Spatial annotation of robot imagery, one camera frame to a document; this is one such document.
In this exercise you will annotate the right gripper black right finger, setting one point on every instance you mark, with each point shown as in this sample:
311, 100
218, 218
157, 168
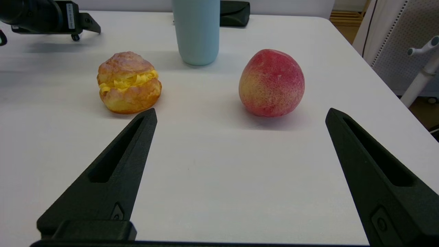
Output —
404, 206

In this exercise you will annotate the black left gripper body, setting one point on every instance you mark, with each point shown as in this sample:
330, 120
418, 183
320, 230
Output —
70, 17

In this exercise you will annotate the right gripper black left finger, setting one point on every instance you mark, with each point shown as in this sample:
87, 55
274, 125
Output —
113, 192

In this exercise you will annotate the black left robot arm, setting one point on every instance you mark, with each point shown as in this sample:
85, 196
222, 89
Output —
31, 15

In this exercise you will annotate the cream puff pastry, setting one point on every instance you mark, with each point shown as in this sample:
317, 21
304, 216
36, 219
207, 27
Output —
127, 96

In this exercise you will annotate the white desk leg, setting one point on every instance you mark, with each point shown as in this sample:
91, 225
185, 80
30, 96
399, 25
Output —
416, 85

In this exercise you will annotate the pale blue cup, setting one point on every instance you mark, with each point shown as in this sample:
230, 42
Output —
197, 34

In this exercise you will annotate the black glasses case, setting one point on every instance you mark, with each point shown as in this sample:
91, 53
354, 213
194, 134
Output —
235, 13

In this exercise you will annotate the white perforated partition panel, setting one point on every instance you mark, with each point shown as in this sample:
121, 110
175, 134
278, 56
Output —
404, 34

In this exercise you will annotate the red yellow peach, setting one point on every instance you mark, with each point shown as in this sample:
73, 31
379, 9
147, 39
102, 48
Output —
271, 84

